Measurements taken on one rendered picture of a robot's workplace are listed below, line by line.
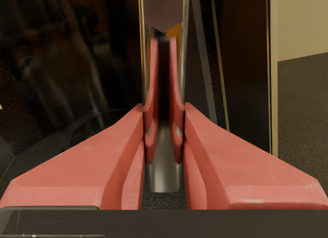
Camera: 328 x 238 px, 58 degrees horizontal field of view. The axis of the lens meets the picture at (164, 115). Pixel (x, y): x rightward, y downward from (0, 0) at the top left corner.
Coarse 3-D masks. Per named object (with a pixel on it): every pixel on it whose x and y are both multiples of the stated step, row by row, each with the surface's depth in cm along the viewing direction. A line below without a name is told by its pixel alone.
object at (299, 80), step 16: (288, 64) 57; (304, 64) 56; (320, 64) 55; (288, 80) 52; (304, 80) 51; (320, 80) 50; (288, 96) 49; (304, 96) 48; (320, 96) 47; (288, 112) 45; (304, 112) 44; (320, 112) 44; (288, 128) 42; (304, 128) 41; (320, 128) 41; (288, 144) 40; (304, 144) 39; (320, 144) 38; (288, 160) 37; (304, 160) 37; (320, 160) 36; (320, 176) 34
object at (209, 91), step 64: (0, 0) 13; (64, 0) 13; (128, 0) 13; (192, 0) 13; (256, 0) 13; (0, 64) 15; (64, 64) 15; (128, 64) 15; (192, 64) 15; (256, 64) 15; (0, 128) 17; (64, 128) 17; (256, 128) 17; (0, 192) 20
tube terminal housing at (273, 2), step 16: (272, 0) 15; (272, 16) 15; (272, 32) 15; (272, 48) 16; (272, 64) 16; (272, 80) 17; (272, 96) 18; (272, 112) 18; (272, 128) 19; (272, 144) 20
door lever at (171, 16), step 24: (144, 0) 8; (168, 0) 8; (144, 24) 9; (168, 24) 9; (144, 48) 9; (168, 48) 9; (144, 72) 10; (168, 72) 10; (144, 96) 10; (168, 96) 10; (144, 120) 11; (168, 120) 11; (144, 144) 12; (168, 144) 12; (168, 168) 12; (168, 192) 13
